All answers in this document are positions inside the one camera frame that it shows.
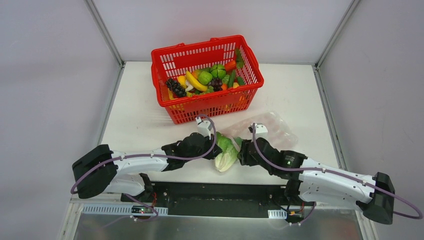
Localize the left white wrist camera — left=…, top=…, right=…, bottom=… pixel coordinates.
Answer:
left=195, top=117, right=213, bottom=139

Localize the green napa cabbage toy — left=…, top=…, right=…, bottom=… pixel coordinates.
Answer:
left=214, top=132, right=242, bottom=173

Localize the white mushroom toy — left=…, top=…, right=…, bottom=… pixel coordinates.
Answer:
left=185, top=80, right=194, bottom=92

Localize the clear zip top bag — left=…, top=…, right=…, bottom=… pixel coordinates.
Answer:
left=219, top=112, right=298, bottom=150

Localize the left aluminium frame post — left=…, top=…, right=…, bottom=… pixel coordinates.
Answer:
left=84, top=0, right=125, bottom=68

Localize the aluminium frame post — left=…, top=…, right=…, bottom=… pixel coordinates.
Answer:
left=314, top=0, right=362, bottom=70
left=84, top=0, right=125, bottom=68

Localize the right aluminium frame post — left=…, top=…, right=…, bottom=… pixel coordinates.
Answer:
left=314, top=0, right=362, bottom=70

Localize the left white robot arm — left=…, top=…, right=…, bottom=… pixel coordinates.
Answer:
left=70, top=132, right=223, bottom=203

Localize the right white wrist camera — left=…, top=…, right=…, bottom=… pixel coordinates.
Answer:
left=248, top=122, right=268, bottom=139

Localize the green bell pepper toy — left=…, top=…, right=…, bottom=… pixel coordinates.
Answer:
left=209, top=63, right=227, bottom=79

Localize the dark purple grape bunch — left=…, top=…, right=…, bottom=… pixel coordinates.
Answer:
left=165, top=78, right=187, bottom=98

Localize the light green round vegetable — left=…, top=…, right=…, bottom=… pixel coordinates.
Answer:
left=197, top=71, right=213, bottom=86

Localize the small dark grape bunch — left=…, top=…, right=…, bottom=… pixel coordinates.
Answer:
left=208, top=78, right=223, bottom=92

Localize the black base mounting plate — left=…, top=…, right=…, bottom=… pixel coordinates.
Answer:
left=135, top=181, right=312, bottom=219

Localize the green cucumber toy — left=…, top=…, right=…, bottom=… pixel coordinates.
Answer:
left=227, top=69, right=237, bottom=88

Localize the orange carrot toy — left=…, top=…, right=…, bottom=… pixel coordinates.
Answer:
left=224, top=59, right=237, bottom=72

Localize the red plastic shopping basket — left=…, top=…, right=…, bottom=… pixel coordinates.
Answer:
left=151, top=35, right=264, bottom=124

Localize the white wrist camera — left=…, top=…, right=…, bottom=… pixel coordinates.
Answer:
left=195, top=117, right=213, bottom=139
left=248, top=122, right=268, bottom=139

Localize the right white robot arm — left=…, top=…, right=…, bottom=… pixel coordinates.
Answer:
left=236, top=137, right=395, bottom=225

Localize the yellow banana toy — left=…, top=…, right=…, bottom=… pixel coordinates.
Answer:
left=185, top=71, right=208, bottom=92

